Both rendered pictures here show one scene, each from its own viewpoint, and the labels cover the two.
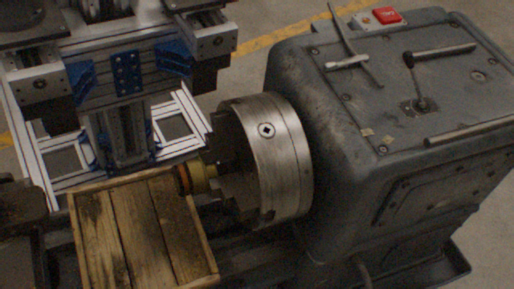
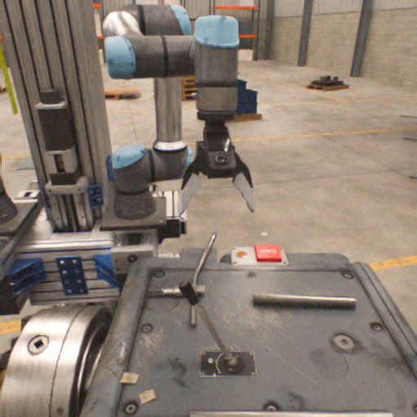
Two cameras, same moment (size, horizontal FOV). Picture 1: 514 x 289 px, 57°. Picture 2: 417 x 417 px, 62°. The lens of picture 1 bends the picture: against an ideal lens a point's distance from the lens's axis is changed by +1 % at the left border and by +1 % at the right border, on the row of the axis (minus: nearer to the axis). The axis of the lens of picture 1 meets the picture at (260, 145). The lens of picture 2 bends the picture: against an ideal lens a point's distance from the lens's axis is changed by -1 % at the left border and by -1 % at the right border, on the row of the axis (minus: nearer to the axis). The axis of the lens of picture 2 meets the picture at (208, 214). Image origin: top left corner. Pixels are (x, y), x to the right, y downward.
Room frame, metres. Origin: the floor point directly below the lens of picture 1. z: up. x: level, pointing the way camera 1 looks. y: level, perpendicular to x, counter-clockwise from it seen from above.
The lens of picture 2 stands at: (0.43, -0.50, 1.74)
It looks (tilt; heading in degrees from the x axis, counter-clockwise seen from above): 28 degrees down; 31
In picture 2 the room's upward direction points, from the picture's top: straight up
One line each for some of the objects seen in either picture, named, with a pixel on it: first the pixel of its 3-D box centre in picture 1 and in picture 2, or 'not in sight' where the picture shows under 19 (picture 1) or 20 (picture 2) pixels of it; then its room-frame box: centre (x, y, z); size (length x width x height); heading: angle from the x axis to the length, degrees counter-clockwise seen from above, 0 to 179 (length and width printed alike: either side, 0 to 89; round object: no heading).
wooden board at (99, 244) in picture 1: (140, 235); not in sight; (0.54, 0.26, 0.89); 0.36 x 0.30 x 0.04; 30
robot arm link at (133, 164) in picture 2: not in sight; (132, 166); (1.26, 0.29, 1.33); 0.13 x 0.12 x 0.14; 138
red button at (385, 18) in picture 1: (386, 16); (267, 254); (1.10, -0.27, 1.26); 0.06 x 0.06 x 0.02; 30
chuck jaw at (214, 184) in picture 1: (239, 198); not in sight; (0.57, 0.03, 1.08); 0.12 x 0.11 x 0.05; 30
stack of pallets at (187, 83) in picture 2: not in sight; (177, 85); (8.74, 5.41, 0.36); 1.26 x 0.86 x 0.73; 146
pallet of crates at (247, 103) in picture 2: not in sight; (229, 99); (7.30, 3.06, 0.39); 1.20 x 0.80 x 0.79; 143
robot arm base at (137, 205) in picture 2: not in sight; (133, 197); (1.25, 0.29, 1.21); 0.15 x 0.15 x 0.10
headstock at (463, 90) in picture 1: (388, 124); (251, 381); (0.90, -0.33, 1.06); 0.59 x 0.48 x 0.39; 120
